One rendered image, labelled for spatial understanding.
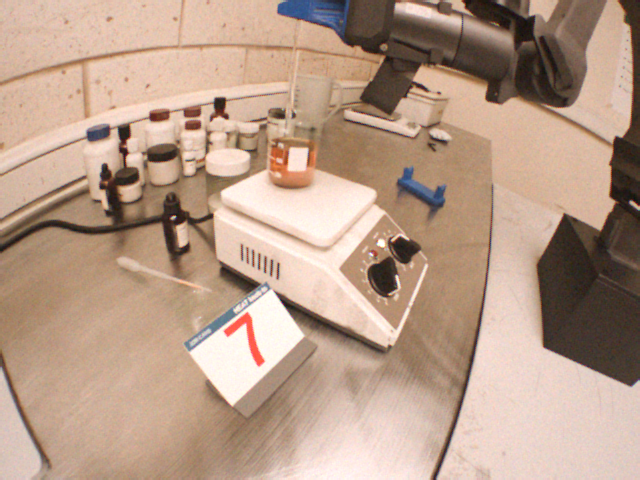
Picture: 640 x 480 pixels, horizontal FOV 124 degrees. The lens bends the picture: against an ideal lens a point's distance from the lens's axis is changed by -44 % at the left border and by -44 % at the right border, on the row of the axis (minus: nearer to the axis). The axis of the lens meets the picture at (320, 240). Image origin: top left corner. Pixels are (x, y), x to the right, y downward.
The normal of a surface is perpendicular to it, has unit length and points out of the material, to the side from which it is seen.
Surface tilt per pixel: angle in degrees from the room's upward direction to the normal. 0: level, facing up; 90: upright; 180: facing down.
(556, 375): 0
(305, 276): 90
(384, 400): 0
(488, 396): 0
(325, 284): 90
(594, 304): 90
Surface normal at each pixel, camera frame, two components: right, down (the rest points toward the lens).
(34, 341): 0.14, -0.81
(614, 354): -0.51, 0.44
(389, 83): -0.22, 0.58
